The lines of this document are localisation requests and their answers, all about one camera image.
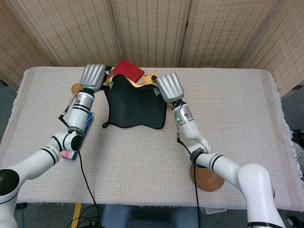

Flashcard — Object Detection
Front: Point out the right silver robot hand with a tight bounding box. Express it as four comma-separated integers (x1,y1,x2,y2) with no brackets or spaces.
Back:
152,73,185,103

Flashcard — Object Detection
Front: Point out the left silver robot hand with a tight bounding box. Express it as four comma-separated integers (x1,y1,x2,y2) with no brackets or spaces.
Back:
79,64,114,93

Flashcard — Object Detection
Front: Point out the yellow cloth with black trim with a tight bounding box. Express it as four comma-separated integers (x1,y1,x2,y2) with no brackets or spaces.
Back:
102,73,167,130

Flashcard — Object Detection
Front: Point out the yellow plush toy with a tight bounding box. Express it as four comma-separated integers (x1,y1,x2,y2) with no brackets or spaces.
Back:
142,71,174,109

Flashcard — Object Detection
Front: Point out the red notebook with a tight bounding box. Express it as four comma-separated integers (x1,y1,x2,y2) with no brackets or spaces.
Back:
106,59,145,83

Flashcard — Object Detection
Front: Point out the bamboo folding screen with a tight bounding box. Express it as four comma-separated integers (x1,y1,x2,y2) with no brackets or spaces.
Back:
0,0,304,98

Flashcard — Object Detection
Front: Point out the white woven tablecloth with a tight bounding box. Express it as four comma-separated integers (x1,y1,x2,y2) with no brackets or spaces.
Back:
0,66,301,211

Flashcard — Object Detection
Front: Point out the blue Oreo cookie box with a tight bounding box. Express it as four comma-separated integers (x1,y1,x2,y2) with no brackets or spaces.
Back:
60,111,94,161

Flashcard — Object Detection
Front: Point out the brown woven round coaster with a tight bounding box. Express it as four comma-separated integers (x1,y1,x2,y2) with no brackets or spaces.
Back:
190,165,226,191

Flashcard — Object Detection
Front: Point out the clear plastic box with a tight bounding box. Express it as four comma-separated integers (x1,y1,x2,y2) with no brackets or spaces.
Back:
201,206,228,214

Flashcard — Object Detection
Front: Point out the blue chair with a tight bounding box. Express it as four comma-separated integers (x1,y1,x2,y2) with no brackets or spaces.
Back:
99,204,202,228

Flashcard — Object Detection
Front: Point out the black object beside table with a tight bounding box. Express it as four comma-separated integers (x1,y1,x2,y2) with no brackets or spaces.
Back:
290,129,304,143

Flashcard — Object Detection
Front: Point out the yellow floor tape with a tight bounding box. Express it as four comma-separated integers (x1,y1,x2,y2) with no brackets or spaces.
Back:
70,203,83,228

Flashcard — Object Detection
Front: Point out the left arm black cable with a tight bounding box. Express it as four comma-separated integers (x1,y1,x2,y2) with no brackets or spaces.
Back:
58,94,98,209

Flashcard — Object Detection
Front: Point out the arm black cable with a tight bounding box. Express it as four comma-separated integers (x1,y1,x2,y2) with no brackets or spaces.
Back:
58,94,98,209
176,106,200,228

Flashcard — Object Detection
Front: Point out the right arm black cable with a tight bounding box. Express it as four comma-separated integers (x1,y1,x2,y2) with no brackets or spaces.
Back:
176,106,200,228

